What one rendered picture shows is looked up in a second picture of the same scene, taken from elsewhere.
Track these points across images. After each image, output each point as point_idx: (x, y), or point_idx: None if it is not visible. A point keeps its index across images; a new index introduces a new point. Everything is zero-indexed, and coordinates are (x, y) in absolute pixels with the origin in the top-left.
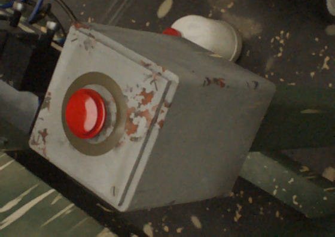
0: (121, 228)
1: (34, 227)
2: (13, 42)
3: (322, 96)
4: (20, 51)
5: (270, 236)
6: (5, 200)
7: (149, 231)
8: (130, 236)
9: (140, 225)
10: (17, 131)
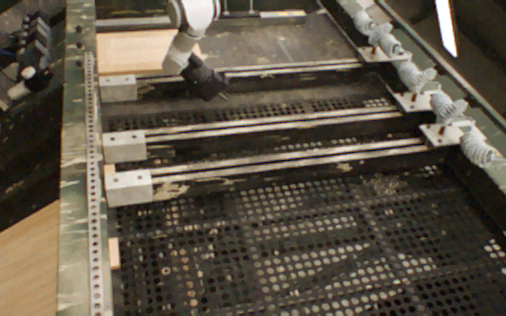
0: (4, 144)
1: (78, 7)
2: (40, 14)
3: None
4: (41, 13)
5: (17, 37)
6: (77, 12)
7: None
8: (5, 140)
9: None
10: (54, 30)
